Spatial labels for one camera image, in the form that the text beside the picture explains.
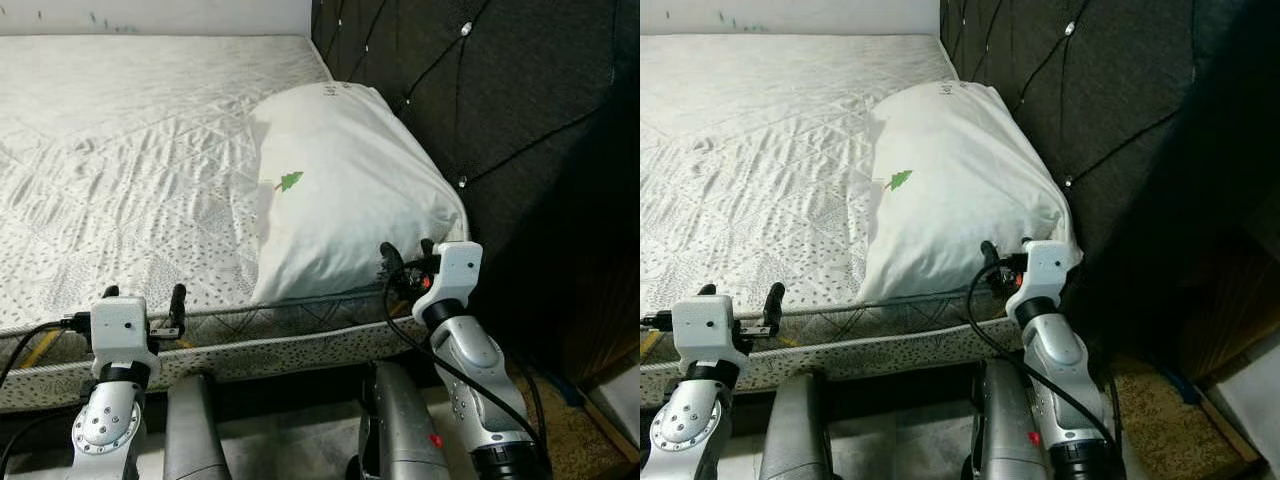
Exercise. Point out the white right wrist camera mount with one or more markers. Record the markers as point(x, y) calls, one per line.
point(1048, 272)
point(455, 275)

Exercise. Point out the white quilted mattress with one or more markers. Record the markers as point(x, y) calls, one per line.
point(130, 160)
point(760, 160)

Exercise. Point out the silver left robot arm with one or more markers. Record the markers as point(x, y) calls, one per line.
point(105, 425)
point(690, 425)

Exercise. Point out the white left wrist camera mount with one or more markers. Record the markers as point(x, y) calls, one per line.
point(122, 328)
point(708, 326)

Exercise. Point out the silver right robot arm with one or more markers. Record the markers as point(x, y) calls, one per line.
point(1065, 385)
point(480, 385)

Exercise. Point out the grey right robot leg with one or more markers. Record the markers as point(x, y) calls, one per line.
point(1000, 430)
point(400, 430)

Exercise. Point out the white pillow with green leaf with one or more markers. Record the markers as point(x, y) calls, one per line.
point(350, 200)
point(970, 200)

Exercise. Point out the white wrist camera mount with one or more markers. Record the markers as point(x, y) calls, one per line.
point(1048, 272)
point(122, 328)
point(708, 326)
point(455, 275)

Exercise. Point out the grey left robot leg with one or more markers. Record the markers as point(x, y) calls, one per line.
point(195, 430)
point(795, 430)

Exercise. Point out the brown wooden bedside cabinet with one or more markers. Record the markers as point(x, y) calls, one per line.
point(610, 320)
point(1230, 300)

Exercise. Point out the black tufted headboard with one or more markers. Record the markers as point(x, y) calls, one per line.
point(1150, 100)
point(520, 100)

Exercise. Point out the grey robot leg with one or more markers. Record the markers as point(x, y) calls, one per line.
point(400, 430)
point(795, 430)
point(195, 430)
point(1000, 430)

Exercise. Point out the speckled grey lower mattress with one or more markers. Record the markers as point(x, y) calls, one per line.
point(250, 355)
point(880, 352)

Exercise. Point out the brown floor mat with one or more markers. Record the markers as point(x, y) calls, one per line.
point(570, 430)
point(1170, 420)

